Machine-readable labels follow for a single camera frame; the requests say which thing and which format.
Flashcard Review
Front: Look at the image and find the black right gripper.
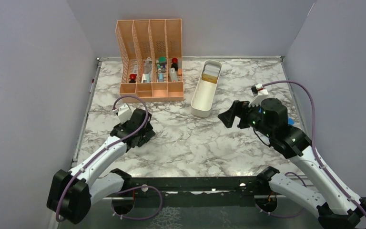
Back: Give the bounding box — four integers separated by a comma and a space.
218, 98, 275, 138

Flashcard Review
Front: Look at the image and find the white oblong plastic tray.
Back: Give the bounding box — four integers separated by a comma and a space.
191, 60, 222, 118

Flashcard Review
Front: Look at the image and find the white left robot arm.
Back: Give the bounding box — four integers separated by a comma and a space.
46, 108, 155, 224

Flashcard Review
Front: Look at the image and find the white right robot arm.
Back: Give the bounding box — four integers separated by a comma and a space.
218, 98, 366, 229

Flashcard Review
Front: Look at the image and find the stack of cards in tray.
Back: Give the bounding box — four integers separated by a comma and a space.
202, 63, 221, 84

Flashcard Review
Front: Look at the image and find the red cap bottle left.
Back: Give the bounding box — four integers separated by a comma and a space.
129, 73, 137, 83

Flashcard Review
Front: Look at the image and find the red cap bottle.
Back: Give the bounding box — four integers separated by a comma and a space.
129, 73, 137, 83
171, 58, 179, 72

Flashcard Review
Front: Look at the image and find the red cap bottle right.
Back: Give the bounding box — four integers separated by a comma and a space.
171, 58, 179, 72

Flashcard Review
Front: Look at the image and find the green cap bottle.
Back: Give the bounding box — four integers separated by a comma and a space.
156, 56, 167, 72

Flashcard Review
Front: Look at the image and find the orange plastic file organizer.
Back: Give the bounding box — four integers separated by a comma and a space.
115, 19, 184, 103

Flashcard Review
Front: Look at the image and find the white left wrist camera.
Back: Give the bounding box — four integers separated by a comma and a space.
112, 104, 132, 124

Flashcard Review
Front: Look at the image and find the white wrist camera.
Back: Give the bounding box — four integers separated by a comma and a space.
112, 104, 132, 124
249, 83, 268, 107

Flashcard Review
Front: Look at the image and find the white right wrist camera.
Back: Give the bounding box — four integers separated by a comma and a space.
249, 83, 268, 107

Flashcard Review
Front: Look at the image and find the black metal base rail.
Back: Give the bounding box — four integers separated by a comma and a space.
101, 176, 285, 209

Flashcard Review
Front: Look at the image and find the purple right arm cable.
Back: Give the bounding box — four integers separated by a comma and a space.
254, 80, 366, 229

